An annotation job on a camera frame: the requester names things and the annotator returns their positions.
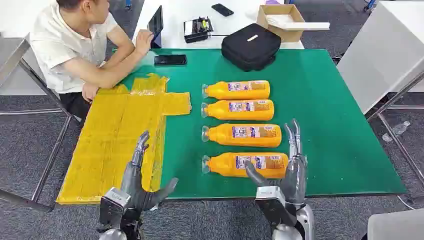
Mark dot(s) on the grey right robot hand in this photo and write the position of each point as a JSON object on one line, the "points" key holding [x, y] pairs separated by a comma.
{"points": [[294, 179]]}

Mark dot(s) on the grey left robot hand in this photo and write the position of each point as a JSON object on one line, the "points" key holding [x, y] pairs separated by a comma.
{"points": [[134, 185]]}

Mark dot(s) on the orange drink bottle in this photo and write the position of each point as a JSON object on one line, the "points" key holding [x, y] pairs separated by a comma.
{"points": [[218, 111], [222, 135], [218, 91], [225, 165]]}

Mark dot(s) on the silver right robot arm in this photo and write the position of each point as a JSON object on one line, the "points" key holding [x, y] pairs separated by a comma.
{"points": [[306, 222]]}

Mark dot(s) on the yellow sheet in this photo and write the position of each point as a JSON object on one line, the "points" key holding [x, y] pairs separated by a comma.
{"points": [[99, 149]]}

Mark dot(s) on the green table mat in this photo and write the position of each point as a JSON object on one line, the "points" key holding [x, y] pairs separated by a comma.
{"points": [[331, 132]]}

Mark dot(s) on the clear empty plastic bottle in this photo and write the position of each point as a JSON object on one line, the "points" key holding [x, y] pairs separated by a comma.
{"points": [[399, 129]]}

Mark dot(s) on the black smartphone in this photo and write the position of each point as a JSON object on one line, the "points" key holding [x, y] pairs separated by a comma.
{"points": [[222, 10], [170, 60]]}

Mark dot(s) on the black zip case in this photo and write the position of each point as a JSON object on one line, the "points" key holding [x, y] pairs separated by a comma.
{"points": [[251, 49]]}

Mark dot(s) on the open cardboard box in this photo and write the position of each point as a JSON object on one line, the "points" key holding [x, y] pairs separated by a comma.
{"points": [[291, 34]]}

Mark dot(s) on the white table with steel legs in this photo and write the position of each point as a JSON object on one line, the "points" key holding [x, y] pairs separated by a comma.
{"points": [[381, 56]]}

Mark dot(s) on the white flat panel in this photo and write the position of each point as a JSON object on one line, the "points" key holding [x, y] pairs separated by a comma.
{"points": [[308, 26]]}

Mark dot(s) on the person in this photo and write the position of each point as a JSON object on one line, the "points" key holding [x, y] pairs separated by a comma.
{"points": [[59, 43]]}

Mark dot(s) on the black tablet on stand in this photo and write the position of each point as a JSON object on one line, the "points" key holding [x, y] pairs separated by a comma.
{"points": [[156, 23]]}

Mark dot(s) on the black and white device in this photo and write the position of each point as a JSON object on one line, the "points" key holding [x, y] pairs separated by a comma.
{"points": [[197, 31]]}

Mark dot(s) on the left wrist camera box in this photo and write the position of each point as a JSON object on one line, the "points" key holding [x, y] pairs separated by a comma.
{"points": [[111, 207]]}

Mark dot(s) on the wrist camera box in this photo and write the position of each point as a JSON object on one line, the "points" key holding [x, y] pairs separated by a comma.
{"points": [[273, 205], [111, 207]]}

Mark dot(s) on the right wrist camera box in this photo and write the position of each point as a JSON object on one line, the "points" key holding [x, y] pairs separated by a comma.
{"points": [[273, 205]]}

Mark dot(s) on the steel frame table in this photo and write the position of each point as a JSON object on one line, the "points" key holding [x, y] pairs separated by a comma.
{"points": [[10, 56]]}

